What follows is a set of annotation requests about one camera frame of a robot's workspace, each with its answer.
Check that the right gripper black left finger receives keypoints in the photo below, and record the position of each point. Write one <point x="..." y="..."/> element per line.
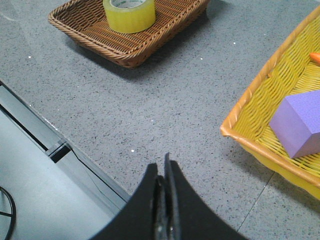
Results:
<point x="144" y="217"/>

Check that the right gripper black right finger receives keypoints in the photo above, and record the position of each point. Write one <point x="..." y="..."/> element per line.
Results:
<point x="190" y="217"/>

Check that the yellow packing tape roll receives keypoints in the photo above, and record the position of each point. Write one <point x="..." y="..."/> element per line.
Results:
<point x="129" y="16"/>

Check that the purple foam block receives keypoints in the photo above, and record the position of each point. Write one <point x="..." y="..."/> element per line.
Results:
<point x="296" y="123"/>

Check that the yellow woven basket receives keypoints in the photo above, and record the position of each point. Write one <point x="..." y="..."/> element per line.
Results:
<point x="289" y="71"/>

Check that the orange toy carrot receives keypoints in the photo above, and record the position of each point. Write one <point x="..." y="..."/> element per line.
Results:
<point x="315" y="56"/>

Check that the brown wicker basket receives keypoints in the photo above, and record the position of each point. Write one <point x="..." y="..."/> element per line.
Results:
<point x="85" y="22"/>

